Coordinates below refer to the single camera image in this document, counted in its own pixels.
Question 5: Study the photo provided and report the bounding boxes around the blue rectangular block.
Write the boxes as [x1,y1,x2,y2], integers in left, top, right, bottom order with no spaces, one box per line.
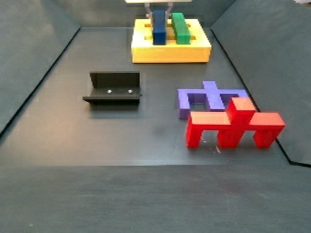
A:
[153,10,167,46]

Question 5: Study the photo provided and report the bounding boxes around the purple puzzle piece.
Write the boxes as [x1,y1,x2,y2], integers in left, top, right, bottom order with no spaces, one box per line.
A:
[178,81,249,119]

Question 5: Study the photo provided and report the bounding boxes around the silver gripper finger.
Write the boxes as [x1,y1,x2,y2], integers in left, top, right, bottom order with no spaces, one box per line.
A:
[166,2,174,15]

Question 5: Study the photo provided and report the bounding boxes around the black angle bracket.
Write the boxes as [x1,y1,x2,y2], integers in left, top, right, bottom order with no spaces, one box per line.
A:
[83,71,142,105]

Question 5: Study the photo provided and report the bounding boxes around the yellow slotted board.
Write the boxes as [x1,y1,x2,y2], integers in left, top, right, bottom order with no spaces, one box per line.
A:
[131,19,211,64]

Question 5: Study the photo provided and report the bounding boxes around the green rectangular block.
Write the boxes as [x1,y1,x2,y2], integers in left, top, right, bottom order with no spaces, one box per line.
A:
[171,13,191,45]

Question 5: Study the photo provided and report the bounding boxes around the red puzzle piece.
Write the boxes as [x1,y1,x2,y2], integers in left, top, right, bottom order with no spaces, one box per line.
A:
[186,97,286,148]

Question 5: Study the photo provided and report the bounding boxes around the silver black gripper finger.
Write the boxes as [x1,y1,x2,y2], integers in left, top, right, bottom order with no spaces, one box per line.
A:
[145,3,154,19]

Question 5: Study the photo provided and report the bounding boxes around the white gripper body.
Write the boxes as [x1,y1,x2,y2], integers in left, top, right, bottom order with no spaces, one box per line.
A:
[125,0,193,4]

